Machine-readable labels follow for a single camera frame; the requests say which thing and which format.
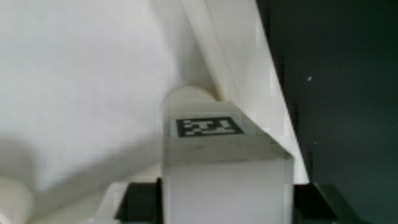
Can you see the white square table top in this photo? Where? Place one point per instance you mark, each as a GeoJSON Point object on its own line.
{"type": "Point", "coordinates": [97, 56]}

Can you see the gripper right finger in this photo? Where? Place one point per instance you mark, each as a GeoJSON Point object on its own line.
{"type": "Point", "coordinates": [321, 206]}

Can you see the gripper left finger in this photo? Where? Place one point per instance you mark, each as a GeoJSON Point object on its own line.
{"type": "Point", "coordinates": [132, 204]}

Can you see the white leg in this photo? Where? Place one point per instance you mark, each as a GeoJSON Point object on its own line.
{"type": "Point", "coordinates": [226, 167]}

